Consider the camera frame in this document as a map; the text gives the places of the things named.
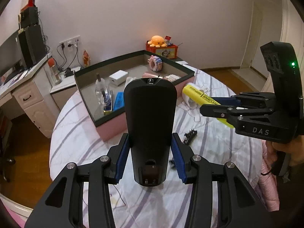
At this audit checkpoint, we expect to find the yellow highlighter marker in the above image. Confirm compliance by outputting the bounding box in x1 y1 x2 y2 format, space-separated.
181 84 236 129

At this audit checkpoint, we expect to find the pink block toy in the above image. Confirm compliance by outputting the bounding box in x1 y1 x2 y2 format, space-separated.
148 55 162 72

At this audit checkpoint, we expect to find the blue highlighter marker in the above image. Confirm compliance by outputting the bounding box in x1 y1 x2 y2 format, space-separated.
113 92 125 111

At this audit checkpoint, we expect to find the orange capped bottle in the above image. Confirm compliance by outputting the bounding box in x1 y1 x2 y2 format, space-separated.
47 57 62 85

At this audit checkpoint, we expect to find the black remote control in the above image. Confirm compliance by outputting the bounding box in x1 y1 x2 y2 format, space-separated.
124 78 177 187

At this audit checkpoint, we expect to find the white striped quilt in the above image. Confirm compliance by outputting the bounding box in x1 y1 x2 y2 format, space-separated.
49 64 264 228

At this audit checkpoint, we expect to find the clear glass bottle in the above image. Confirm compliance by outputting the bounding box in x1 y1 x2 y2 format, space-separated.
95 73 112 105

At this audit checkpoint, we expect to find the orange octopus plush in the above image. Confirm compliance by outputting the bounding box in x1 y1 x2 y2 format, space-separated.
147 36 167 48

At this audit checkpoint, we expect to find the black computer monitor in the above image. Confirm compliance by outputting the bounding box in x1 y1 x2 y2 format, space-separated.
0 31 21 76

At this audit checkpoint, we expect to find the pink storage box black rim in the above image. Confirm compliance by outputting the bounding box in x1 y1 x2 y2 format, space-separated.
75 51 194 142

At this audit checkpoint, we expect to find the white power adapter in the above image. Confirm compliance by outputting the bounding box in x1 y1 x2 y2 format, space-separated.
109 70 129 86

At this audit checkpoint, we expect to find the white wall socket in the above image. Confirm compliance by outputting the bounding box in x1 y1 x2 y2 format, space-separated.
59 36 81 47

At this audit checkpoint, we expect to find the black hair clip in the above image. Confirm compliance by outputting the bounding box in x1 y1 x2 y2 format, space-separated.
183 129 197 146

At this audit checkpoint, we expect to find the white desk with drawers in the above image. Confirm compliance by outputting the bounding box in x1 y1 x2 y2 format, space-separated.
1 52 60 138

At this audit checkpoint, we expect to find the blue flat card box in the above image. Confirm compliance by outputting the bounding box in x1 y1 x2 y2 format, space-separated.
103 90 113 115

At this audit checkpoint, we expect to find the pink cylinder case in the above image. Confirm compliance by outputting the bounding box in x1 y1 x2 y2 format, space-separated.
142 72 163 79

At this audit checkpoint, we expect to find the person right hand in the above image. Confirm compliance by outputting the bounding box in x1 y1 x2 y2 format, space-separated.
265 135 304 166

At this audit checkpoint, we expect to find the white nightstand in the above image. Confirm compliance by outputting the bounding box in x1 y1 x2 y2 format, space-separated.
50 67 80 110

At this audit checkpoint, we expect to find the white plush toy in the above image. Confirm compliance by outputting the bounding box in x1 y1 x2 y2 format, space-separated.
163 74 180 82

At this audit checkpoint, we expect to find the white paper cup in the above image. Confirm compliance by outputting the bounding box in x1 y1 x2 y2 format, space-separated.
182 82 204 109

